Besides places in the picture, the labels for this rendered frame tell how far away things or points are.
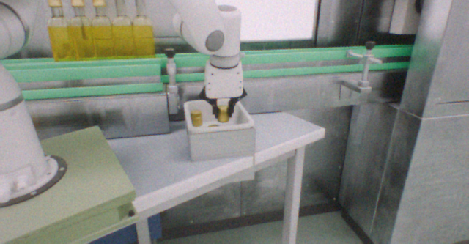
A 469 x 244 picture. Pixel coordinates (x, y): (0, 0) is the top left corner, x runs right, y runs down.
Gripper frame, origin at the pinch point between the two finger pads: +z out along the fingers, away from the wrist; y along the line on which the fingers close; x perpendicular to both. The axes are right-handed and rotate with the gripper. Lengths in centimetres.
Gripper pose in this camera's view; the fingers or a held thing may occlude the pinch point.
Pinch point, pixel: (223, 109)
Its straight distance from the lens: 80.6
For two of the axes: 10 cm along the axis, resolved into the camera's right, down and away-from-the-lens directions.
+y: -9.8, 0.7, -1.7
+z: -0.4, 8.1, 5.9
